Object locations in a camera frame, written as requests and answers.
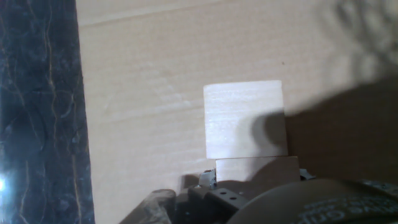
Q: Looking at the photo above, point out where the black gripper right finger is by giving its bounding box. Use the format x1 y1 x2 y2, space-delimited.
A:
298 168 317 182

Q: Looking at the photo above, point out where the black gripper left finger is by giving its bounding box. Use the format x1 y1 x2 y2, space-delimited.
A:
119 169 249 224

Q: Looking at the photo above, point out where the brown cardboard sheet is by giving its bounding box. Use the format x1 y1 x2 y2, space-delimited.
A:
75 0 398 224

